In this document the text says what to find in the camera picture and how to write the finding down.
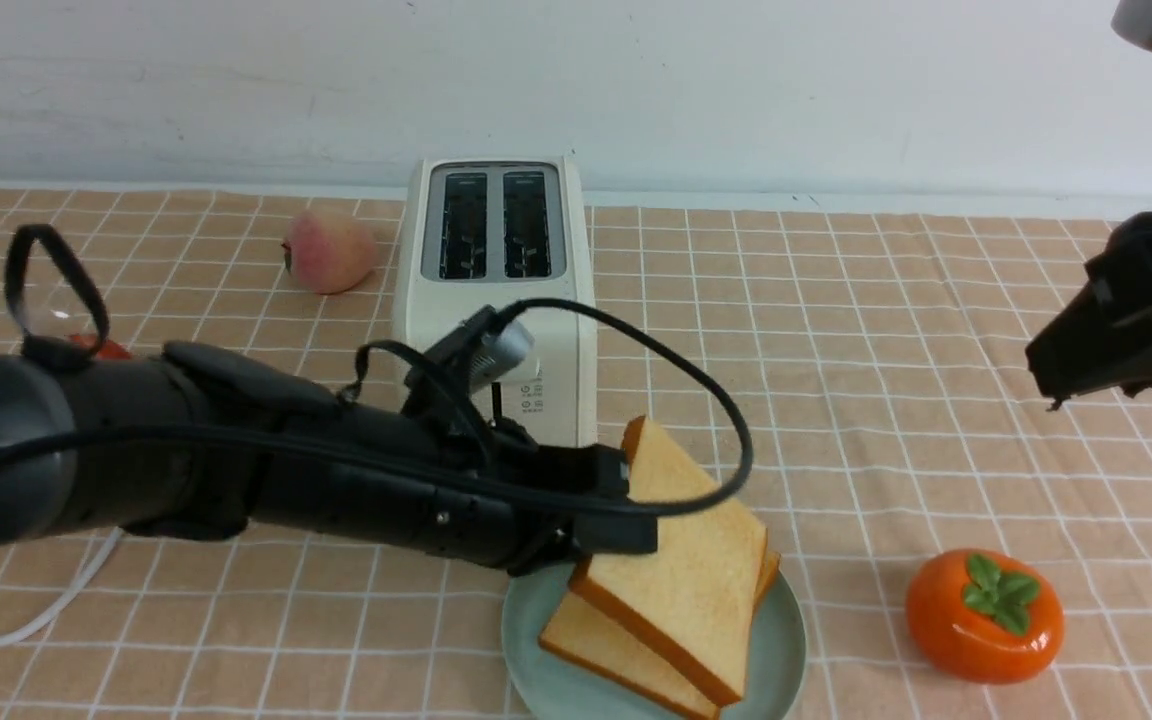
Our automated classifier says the white power cable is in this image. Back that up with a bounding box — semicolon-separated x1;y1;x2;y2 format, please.
0;528;126;647

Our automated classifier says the light blue round plate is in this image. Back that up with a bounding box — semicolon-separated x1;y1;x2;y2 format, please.
500;564;808;719

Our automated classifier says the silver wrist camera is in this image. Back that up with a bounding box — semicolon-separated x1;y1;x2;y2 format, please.
401;305;539;424

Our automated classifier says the white two-slot toaster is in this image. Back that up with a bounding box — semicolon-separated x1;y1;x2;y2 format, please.
391;158;598;447

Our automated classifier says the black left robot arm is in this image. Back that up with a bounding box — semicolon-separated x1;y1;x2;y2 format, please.
0;341;659;577

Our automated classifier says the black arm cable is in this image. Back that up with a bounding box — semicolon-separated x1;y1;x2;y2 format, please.
0;223;755;521

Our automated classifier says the orange checkered tablecloth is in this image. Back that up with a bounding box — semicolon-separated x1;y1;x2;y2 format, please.
0;190;1152;719

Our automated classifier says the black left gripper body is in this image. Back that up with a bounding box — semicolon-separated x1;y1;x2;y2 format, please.
500;444;658;578

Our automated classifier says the orange persimmon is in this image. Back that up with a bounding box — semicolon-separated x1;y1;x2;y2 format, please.
905;548;1066;685

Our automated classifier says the toast slice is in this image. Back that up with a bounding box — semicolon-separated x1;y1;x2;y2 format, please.
538;552;780;719
568;415;770;707

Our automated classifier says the red apple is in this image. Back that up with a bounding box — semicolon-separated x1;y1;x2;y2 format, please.
67;333;134;361

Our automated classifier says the pink peach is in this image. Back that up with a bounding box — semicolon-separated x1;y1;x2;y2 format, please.
282;209;380;295

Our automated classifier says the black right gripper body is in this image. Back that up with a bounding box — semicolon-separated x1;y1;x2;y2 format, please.
1025;211;1152;411

